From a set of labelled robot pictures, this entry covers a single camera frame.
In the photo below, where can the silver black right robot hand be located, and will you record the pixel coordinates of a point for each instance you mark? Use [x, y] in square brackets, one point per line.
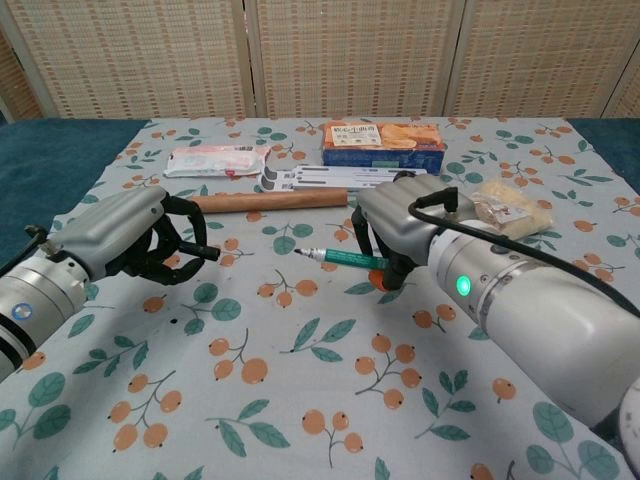
[405, 210]

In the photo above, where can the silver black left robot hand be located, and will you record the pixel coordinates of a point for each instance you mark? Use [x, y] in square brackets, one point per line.
[115, 225]

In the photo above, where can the green white marker body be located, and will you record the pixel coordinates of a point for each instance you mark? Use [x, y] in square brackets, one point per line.
[345, 257]

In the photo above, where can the black marker cap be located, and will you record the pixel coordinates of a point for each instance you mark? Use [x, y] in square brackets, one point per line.
[202, 250]

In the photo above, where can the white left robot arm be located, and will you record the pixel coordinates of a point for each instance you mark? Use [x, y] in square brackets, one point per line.
[35, 300]

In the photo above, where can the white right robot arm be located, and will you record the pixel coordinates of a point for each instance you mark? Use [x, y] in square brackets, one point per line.
[540, 320]

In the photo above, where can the orange blue cookie box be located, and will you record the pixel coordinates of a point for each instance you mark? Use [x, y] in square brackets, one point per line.
[380, 142]

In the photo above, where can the white folding plastic stand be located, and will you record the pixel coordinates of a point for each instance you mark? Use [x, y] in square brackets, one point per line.
[325, 177]

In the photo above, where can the teal velvet table cover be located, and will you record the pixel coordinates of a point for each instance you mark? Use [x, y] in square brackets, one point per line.
[50, 150]

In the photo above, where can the clear bag of beige food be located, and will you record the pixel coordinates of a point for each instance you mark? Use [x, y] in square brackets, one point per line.
[520, 212]

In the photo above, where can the white pink snack packet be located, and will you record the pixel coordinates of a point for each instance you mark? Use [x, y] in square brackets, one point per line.
[215, 161]

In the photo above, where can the wooden rolling pin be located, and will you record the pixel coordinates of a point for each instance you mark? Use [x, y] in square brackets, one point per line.
[270, 201]

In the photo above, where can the woven bamboo screen panel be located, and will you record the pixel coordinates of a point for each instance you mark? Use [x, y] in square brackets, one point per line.
[135, 55]
[545, 55]
[355, 55]

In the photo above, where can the floral fruit print tablecloth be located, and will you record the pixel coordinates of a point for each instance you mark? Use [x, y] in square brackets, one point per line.
[280, 360]

